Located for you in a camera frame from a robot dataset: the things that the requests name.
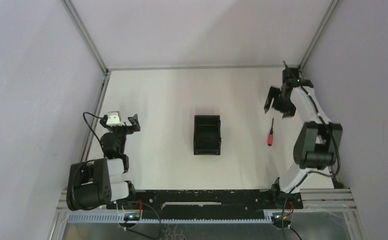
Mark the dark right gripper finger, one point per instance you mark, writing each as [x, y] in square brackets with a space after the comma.
[289, 111]
[273, 94]

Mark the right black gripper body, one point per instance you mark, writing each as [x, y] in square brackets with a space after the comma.
[284, 101]

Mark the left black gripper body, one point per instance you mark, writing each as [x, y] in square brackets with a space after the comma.
[121, 128]

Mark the red black screwdriver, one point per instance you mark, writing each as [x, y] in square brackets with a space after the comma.
[270, 138]

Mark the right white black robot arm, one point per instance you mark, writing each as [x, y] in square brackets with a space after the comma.
[317, 143]

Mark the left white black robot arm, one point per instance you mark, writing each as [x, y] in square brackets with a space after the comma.
[91, 183]

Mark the black plastic bin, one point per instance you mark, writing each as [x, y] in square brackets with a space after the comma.
[207, 135]

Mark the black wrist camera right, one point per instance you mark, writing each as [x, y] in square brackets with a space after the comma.
[290, 73]

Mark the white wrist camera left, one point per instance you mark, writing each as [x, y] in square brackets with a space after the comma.
[113, 119]

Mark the aluminium frame rail back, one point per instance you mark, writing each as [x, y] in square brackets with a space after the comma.
[194, 67]

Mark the aluminium frame rail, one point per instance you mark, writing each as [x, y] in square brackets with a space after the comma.
[93, 76]
[330, 11]
[194, 67]

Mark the aluminium frame rail right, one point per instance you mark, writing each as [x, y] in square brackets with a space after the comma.
[330, 11]

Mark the aluminium frame rail left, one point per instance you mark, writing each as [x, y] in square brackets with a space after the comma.
[93, 76]

